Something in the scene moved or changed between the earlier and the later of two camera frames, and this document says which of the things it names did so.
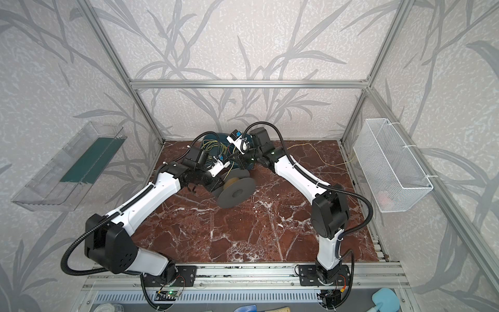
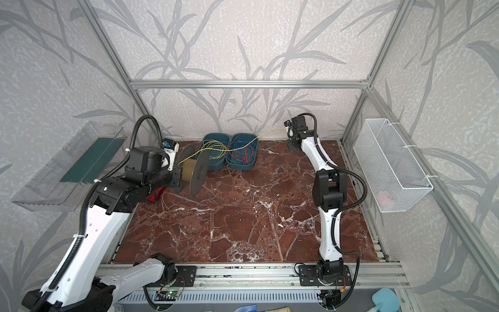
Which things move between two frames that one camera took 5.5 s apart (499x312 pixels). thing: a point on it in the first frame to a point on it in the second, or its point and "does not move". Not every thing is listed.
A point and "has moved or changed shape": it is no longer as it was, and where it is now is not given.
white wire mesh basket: [396, 175] does not move
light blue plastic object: [386, 299] does not move
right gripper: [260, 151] to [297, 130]
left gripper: [228, 169] to [174, 178]
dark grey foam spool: [237, 188] has moved or changed shape
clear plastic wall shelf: [62, 184] does not move
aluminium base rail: [373, 276] does not move
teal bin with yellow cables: [217, 144] does not move
